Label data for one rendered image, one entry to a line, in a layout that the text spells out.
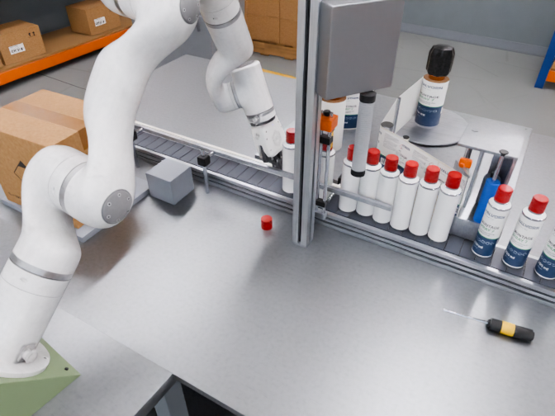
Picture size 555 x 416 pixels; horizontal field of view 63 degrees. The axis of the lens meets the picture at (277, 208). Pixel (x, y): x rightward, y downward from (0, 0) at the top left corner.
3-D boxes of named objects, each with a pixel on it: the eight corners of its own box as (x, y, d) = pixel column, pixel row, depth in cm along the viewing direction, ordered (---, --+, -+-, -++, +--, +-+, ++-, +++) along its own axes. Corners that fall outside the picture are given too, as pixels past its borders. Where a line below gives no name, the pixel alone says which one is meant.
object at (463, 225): (494, 218, 129) (525, 138, 113) (486, 245, 120) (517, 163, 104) (444, 202, 134) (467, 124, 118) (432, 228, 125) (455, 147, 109)
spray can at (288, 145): (302, 190, 140) (305, 130, 127) (289, 196, 137) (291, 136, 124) (291, 182, 143) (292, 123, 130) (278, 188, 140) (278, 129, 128)
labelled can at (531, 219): (524, 259, 116) (555, 195, 103) (522, 272, 113) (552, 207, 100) (503, 252, 118) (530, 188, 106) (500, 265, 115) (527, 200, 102)
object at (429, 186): (429, 228, 126) (447, 166, 113) (424, 239, 122) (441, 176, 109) (411, 222, 128) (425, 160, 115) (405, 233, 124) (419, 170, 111)
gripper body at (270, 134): (263, 122, 125) (275, 158, 130) (281, 108, 132) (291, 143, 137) (241, 125, 130) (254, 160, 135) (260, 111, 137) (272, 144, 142)
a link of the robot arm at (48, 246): (34, 278, 83) (92, 161, 83) (-22, 235, 91) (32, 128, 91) (83, 282, 94) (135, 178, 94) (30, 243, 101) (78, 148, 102)
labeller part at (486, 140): (524, 139, 113) (524, 136, 112) (517, 161, 105) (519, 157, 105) (467, 126, 118) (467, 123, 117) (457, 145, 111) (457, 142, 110)
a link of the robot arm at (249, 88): (242, 119, 127) (273, 109, 126) (225, 73, 121) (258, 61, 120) (242, 111, 134) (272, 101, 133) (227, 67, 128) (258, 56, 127)
